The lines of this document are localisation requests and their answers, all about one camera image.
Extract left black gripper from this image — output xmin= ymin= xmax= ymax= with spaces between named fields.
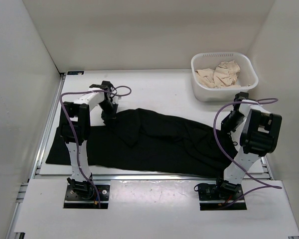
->
xmin=98 ymin=100 xmax=118 ymax=126

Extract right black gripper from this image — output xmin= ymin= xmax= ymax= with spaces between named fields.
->
xmin=221 ymin=111 xmax=245 ymax=133

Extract black trousers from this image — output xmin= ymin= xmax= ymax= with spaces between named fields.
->
xmin=44 ymin=107 xmax=240 ymax=176

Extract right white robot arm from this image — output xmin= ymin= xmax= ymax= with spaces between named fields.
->
xmin=213 ymin=92 xmax=283 ymax=199

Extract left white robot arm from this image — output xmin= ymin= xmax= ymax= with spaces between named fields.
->
xmin=59 ymin=81 xmax=119 ymax=203

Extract beige trousers in basket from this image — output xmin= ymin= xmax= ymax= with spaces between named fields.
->
xmin=194 ymin=60 xmax=251 ymax=89

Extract white plastic basket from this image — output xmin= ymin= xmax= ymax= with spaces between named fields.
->
xmin=191 ymin=52 xmax=259 ymax=102

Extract white front cover board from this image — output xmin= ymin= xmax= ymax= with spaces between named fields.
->
xmin=14 ymin=179 xmax=299 ymax=239

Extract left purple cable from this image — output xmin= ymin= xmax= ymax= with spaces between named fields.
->
xmin=60 ymin=85 xmax=133 ymax=209

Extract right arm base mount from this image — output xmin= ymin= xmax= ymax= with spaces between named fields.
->
xmin=194 ymin=179 xmax=247 ymax=211

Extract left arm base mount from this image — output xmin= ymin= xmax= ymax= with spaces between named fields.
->
xmin=63 ymin=178 xmax=110 ymax=209

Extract aluminium frame rail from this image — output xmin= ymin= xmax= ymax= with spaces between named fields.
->
xmin=4 ymin=69 xmax=299 ymax=239

